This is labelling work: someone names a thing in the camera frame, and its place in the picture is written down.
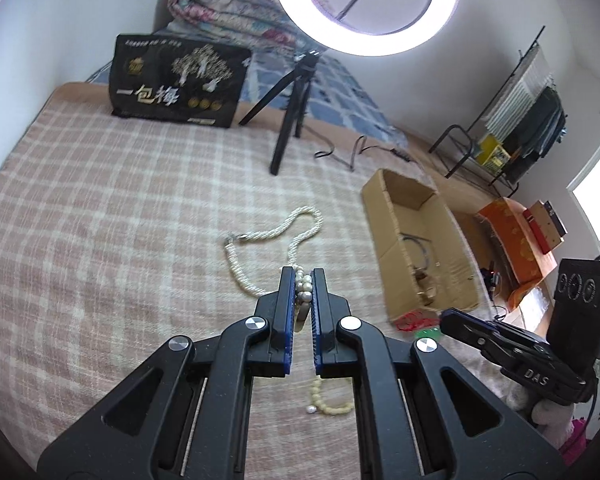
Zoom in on black printed gift bag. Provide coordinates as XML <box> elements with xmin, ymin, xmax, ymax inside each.
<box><xmin>108</xmin><ymin>33</ymin><xmax>253</xmax><ymax>129</ymax></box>

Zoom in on metal bangle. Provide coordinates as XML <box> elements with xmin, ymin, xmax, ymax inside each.
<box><xmin>401</xmin><ymin>234</ymin><xmax>432</xmax><ymax>273</ymax></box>

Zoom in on white pearl necklace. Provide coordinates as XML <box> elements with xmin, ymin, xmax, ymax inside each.
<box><xmin>223</xmin><ymin>205</ymin><xmax>325</xmax><ymax>312</ymax></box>

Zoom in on dark hanging clothes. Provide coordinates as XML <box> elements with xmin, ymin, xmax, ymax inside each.
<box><xmin>509</xmin><ymin>86</ymin><xmax>569</xmax><ymax>184</ymax></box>

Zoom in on cream bead bracelet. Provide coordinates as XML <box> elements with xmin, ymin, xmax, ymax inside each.
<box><xmin>310</xmin><ymin>377</ymin><xmax>354</xmax><ymax>416</ymax></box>

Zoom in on brown cardboard box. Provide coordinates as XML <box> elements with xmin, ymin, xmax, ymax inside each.
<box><xmin>361</xmin><ymin>168</ymin><xmax>481</xmax><ymax>327</ymax></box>

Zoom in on green bead bracelet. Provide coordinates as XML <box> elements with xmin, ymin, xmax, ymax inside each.
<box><xmin>412</xmin><ymin>327</ymin><xmax>444</xmax><ymax>349</ymax></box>

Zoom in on pink plaid blanket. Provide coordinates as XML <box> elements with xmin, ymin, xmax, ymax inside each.
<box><xmin>0</xmin><ymin>81</ymin><xmax>486</xmax><ymax>480</ymax></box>

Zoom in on gold jewelry pieces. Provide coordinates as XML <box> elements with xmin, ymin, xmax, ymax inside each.
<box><xmin>413</xmin><ymin>269</ymin><xmax>440</xmax><ymax>308</ymax></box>

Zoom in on black metal clothes rack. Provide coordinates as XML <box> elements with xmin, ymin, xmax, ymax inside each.
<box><xmin>428</xmin><ymin>36</ymin><xmax>572</xmax><ymax>199</ymax></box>

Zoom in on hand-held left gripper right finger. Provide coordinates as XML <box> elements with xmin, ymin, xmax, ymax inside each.
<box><xmin>312</xmin><ymin>268</ymin><xmax>569</xmax><ymax>480</ymax></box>

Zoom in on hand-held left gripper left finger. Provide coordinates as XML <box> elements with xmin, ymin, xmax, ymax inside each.
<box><xmin>37</xmin><ymin>266</ymin><xmax>295</xmax><ymax>480</ymax></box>

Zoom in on floral folded quilt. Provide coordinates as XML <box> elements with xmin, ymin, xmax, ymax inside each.
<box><xmin>167</xmin><ymin>0</ymin><xmax>332</xmax><ymax>54</ymax></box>

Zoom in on window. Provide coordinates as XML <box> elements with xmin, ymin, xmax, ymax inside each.
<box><xmin>566</xmin><ymin>102</ymin><xmax>600</xmax><ymax>257</ymax></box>

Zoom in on red bead bracelet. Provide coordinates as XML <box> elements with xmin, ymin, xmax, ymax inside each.
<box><xmin>394</xmin><ymin>311</ymin><xmax>441</xmax><ymax>334</ymax></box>

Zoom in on red flat box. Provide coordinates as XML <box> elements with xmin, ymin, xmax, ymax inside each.
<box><xmin>522</xmin><ymin>199</ymin><xmax>569</xmax><ymax>256</ymax></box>

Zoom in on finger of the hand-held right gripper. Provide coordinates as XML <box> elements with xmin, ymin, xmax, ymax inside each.
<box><xmin>439</xmin><ymin>309</ymin><xmax>548</xmax><ymax>362</ymax></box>

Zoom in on blue checkered sheet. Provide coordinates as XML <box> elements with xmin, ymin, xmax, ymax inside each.
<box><xmin>240</xmin><ymin>46</ymin><xmax>409</xmax><ymax>150</ymax></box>

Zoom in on black tripod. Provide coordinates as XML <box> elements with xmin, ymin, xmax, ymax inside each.
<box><xmin>238</xmin><ymin>49</ymin><xmax>327</xmax><ymax>176</ymax></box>

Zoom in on black cable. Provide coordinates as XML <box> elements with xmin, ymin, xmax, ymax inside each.
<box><xmin>315</xmin><ymin>135</ymin><xmax>412</xmax><ymax>174</ymax></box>

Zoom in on white striped hanging cloth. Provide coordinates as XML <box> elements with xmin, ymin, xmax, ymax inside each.
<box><xmin>484</xmin><ymin>44</ymin><xmax>557</xmax><ymax>142</ymax></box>

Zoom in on white ring light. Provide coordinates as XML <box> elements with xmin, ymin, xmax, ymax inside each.
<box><xmin>271</xmin><ymin>0</ymin><xmax>462</xmax><ymax>57</ymax></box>

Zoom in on yellow box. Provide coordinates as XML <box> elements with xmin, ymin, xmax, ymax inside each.
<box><xmin>474</xmin><ymin>134</ymin><xmax>512</xmax><ymax>169</ymax></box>

